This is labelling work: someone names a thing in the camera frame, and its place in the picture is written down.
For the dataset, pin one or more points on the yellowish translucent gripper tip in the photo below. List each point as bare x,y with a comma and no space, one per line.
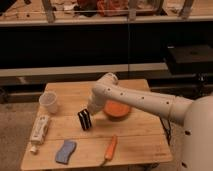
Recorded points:
93,115

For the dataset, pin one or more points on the black and white eraser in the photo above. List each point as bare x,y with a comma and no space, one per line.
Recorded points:
84,118

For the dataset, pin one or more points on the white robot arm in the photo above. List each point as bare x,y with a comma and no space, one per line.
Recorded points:
196,116

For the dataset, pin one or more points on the orange bowl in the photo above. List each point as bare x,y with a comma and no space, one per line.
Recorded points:
116,110

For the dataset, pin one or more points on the orange carrot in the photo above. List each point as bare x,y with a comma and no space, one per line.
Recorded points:
109,153

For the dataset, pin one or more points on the blue sponge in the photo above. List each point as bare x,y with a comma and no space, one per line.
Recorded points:
66,150

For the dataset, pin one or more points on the clear plastic cup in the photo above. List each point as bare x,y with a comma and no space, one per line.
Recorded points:
48,100

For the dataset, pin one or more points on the white tube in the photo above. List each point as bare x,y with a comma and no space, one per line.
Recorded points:
39,132

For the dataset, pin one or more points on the black box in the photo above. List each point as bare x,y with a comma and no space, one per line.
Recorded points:
190,59

